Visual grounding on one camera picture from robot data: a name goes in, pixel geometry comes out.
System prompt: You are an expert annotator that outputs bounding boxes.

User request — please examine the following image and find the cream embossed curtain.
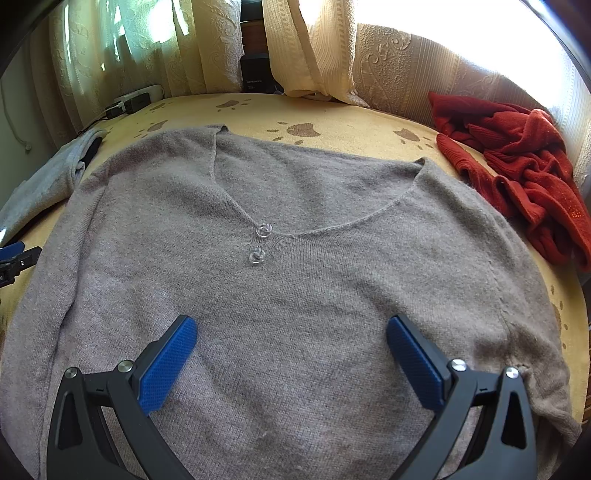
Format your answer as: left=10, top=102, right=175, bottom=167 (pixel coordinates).
left=353, top=21, right=591, bottom=162
left=46, top=0, right=245, bottom=134

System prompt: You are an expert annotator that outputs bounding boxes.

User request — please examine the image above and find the red knit sweater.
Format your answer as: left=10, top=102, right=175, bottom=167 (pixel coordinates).
left=427, top=90, right=591, bottom=266

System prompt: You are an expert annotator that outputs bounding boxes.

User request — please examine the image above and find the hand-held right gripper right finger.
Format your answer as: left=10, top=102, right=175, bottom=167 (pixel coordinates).
left=385, top=315, right=539, bottom=480

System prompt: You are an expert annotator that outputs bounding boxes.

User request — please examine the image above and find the light grey folded sweater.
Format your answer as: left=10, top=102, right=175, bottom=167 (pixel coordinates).
left=0, top=128, right=109, bottom=241

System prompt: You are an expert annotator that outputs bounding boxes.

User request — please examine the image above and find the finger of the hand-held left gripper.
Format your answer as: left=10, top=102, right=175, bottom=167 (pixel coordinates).
left=0, top=244, right=43, bottom=284

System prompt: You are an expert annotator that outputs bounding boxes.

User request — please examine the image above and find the black box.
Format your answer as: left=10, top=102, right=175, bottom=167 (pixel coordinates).
left=242, top=53, right=271, bottom=93

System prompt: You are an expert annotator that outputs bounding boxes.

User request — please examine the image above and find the white power strip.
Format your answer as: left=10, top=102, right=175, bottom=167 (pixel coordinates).
left=113, top=84, right=165, bottom=104

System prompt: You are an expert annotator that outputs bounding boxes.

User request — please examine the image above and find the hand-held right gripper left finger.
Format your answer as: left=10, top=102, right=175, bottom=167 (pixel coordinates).
left=46, top=315, right=199, bottom=480

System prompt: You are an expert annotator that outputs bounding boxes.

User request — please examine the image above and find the black cable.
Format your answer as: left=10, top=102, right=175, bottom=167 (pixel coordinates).
left=74, top=113, right=112, bottom=136

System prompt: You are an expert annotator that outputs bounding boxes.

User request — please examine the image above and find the cream knitted hanging cloth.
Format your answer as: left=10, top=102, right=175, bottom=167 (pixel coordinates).
left=262, top=0, right=370, bottom=108

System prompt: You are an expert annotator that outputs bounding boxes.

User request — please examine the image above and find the white cable with plug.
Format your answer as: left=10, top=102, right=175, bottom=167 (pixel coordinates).
left=0, top=92, right=34, bottom=154

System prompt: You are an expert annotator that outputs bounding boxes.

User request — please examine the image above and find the yellow paw print blanket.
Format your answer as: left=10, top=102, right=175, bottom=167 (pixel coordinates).
left=0, top=92, right=591, bottom=462

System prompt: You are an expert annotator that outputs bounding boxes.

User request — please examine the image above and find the taupe knit sweater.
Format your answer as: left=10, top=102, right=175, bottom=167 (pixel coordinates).
left=9, top=124, right=583, bottom=480

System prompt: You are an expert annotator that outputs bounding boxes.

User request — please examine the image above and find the black power adapter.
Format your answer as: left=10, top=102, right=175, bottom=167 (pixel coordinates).
left=124, top=92, right=152, bottom=114

